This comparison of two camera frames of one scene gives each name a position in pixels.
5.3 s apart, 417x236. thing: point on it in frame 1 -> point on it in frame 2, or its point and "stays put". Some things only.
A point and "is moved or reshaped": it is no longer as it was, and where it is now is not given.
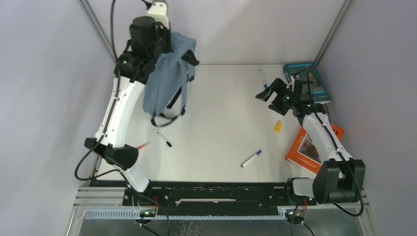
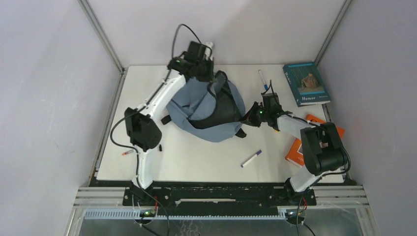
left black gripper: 166,30 -> 210,76
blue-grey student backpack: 165,93 is moved or reshaped
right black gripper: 282,88 -> 249,117
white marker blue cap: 262,77 stays put
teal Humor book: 309,73 stays put
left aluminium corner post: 97,27 stays put
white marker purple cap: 258,153 stays put
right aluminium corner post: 345,6 stays put
